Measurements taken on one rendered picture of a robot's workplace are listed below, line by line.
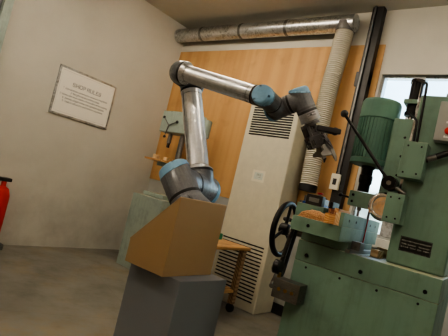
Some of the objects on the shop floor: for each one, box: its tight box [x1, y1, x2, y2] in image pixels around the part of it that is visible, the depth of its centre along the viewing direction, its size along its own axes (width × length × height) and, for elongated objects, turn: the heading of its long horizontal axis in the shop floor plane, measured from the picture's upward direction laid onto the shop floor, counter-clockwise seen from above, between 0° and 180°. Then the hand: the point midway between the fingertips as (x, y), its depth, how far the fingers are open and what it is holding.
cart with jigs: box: [217, 233, 251, 312], centre depth 324 cm, size 66×57×64 cm
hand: (331, 161), depth 189 cm, fingers open, 14 cm apart
